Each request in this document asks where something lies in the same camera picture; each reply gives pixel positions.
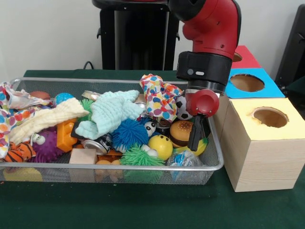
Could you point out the green spiky ball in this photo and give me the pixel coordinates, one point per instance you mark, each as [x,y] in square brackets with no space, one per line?
[86,104]

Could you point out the yellow banana toy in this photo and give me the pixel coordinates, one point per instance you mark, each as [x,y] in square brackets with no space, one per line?
[202,147]

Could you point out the mint green knit cloth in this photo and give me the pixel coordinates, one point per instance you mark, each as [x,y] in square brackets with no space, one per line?
[109,112]

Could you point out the dark green tablecloth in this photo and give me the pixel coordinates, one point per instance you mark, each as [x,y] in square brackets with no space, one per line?
[143,205]

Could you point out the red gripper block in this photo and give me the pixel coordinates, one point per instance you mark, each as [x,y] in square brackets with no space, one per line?
[202,102]

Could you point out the wooden box with three holes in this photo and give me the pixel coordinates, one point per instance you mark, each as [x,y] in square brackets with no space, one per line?
[267,162]

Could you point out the clear plastic bottle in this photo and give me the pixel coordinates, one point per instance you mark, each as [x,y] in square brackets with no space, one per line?
[185,160]

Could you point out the white plastic bag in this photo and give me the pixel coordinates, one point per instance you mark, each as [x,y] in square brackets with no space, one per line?
[9,114]

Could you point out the shallow clear mesh bin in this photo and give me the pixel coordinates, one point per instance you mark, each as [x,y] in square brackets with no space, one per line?
[95,174]

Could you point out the colourful polka-dot cloth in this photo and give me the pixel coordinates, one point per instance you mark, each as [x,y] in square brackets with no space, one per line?
[159,100]

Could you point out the wooden burger toy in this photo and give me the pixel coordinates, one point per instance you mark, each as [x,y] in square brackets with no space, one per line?
[180,132]

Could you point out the yellow ball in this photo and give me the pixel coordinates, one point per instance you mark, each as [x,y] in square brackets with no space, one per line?
[160,147]

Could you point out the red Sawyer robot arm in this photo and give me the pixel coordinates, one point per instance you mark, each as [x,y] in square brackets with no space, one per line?
[214,33]

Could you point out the small soccer ball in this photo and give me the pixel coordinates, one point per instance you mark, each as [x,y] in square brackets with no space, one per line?
[181,109]

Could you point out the cream cloth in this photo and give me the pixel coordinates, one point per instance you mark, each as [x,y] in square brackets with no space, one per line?
[43,119]

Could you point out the black drink can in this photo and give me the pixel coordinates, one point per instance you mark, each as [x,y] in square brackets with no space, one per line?
[97,144]

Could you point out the black floor stand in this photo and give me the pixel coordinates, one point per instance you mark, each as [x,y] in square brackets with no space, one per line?
[293,52]

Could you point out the dark green side table cloth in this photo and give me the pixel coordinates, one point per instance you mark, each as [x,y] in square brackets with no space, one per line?
[296,86]

